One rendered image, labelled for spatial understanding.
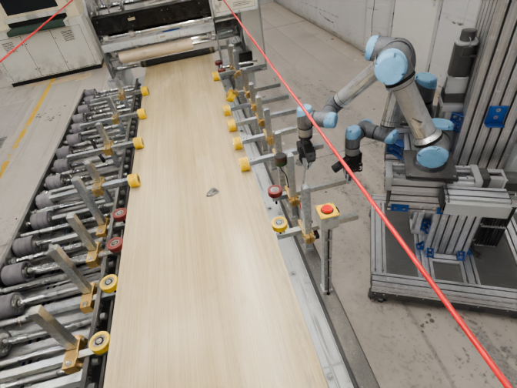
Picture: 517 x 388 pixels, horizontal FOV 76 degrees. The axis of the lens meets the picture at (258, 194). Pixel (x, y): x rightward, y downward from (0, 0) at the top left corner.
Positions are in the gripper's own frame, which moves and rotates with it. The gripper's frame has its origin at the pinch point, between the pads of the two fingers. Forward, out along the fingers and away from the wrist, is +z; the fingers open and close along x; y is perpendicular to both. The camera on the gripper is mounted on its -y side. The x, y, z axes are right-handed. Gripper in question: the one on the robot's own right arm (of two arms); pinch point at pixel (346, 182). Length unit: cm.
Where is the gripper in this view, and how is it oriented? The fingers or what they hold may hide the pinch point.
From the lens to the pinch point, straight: 198.4
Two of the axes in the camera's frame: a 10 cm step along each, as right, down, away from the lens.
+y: 9.7, -2.4, 0.8
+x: -2.1, -6.2, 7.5
